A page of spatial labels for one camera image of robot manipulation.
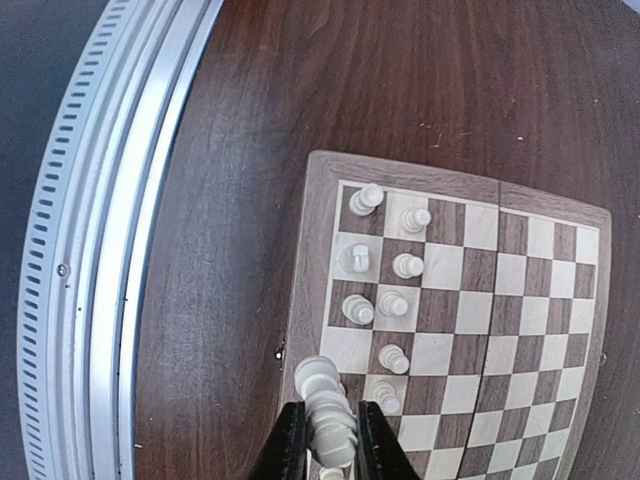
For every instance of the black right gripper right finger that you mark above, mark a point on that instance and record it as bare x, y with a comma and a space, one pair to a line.
379, 454

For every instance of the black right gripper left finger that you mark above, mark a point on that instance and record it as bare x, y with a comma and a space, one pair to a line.
283, 456

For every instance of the white king piece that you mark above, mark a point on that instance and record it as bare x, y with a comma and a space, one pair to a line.
330, 422

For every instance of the small white pawn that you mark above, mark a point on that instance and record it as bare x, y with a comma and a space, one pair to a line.
393, 358

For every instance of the white pawn cluster piece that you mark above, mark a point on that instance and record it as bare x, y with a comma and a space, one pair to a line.
393, 304

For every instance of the wooden chess board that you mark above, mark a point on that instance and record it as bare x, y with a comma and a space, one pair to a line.
504, 329

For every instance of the edge white pawn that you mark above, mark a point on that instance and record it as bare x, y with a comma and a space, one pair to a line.
415, 219

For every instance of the white rook corner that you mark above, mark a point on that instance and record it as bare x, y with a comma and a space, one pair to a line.
364, 201

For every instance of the cluster pawn three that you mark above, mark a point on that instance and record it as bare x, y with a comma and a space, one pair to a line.
385, 395

